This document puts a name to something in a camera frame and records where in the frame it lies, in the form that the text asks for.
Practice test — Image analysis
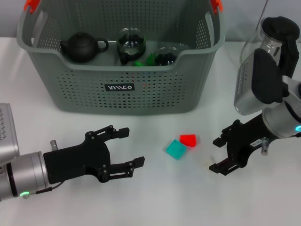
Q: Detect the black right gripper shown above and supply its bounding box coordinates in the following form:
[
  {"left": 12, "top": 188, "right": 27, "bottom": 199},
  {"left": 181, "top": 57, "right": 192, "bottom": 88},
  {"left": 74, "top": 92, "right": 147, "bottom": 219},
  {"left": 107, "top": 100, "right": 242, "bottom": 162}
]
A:
[{"left": 208, "top": 114, "right": 271, "bottom": 176}]

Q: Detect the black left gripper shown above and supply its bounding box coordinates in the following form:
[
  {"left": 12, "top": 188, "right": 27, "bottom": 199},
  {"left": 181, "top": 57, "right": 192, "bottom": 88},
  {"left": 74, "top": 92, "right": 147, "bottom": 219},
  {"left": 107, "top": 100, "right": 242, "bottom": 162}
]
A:
[{"left": 43, "top": 124, "right": 145, "bottom": 185}]

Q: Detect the glass teacup black sleeve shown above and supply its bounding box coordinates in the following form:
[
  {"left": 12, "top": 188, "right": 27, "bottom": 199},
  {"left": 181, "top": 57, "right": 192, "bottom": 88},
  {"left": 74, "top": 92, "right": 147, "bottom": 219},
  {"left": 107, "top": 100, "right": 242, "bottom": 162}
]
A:
[
  {"left": 152, "top": 46, "right": 181, "bottom": 67},
  {"left": 116, "top": 27, "right": 147, "bottom": 66}
]

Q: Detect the orange-red flat block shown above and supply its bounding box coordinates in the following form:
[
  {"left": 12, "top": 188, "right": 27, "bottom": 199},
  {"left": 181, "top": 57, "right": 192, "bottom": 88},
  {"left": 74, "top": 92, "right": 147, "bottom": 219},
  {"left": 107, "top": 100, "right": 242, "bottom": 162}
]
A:
[{"left": 179, "top": 134, "right": 197, "bottom": 148}]

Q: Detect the teal square block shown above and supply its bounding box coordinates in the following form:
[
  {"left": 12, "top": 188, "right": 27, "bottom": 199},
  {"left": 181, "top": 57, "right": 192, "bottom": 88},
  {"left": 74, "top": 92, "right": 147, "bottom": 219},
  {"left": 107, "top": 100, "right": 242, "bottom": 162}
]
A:
[{"left": 165, "top": 139, "right": 188, "bottom": 161}]

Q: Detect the grey-green perforated storage bin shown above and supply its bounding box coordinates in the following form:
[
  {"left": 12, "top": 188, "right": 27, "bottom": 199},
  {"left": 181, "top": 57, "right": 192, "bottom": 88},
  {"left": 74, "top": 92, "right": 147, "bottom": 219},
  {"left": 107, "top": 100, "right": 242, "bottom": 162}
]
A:
[{"left": 16, "top": 0, "right": 226, "bottom": 116}]

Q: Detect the black clay teapot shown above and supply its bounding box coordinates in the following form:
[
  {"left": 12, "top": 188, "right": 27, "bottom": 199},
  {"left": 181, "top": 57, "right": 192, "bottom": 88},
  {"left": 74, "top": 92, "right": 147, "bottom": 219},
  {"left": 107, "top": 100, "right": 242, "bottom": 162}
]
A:
[{"left": 60, "top": 32, "right": 110, "bottom": 63}]

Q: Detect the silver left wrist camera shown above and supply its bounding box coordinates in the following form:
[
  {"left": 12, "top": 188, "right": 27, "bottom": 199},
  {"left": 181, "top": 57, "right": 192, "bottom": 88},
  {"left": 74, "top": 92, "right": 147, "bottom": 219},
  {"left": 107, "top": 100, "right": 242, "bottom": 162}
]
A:
[{"left": 0, "top": 103, "right": 20, "bottom": 163}]

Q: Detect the glass pitcher black handle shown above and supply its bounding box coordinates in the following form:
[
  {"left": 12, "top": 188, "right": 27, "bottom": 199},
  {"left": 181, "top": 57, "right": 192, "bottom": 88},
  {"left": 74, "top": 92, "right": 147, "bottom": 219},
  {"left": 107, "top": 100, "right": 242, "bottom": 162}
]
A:
[{"left": 240, "top": 16, "right": 301, "bottom": 80}]

